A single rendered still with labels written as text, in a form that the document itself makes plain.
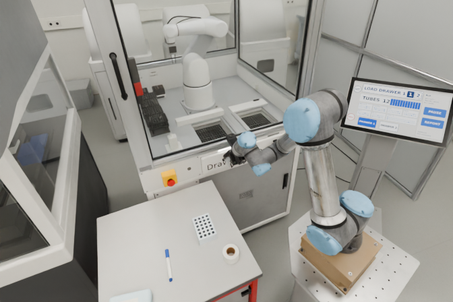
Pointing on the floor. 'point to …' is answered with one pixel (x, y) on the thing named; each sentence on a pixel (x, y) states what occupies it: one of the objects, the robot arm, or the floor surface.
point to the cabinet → (249, 191)
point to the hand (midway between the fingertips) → (228, 158)
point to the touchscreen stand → (373, 171)
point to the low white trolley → (127, 247)
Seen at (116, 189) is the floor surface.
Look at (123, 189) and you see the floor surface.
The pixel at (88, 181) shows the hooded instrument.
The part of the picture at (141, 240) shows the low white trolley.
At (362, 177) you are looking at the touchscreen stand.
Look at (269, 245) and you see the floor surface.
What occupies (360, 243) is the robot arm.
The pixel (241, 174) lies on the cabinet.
